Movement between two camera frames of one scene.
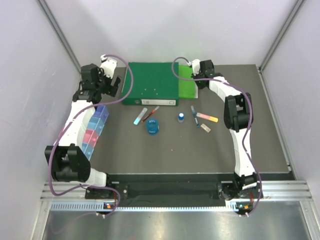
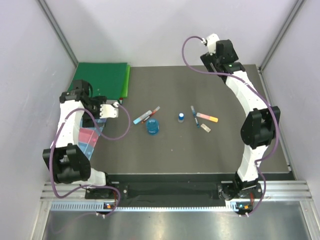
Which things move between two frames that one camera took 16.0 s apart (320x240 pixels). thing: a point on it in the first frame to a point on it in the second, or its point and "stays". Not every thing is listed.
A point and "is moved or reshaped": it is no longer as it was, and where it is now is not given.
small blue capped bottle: (181, 117) stays
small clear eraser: (205, 128) stays
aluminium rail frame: (280, 190) stays
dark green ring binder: (153, 84) is moved or reshaped
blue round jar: (152, 126) stays
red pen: (152, 112) stays
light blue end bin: (87, 150) stays
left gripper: (110, 89) to (97, 101)
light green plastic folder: (187, 89) to (125, 92)
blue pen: (195, 116) stays
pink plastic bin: (91, 136) stays
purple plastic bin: (101, 112) is moved or reshaped
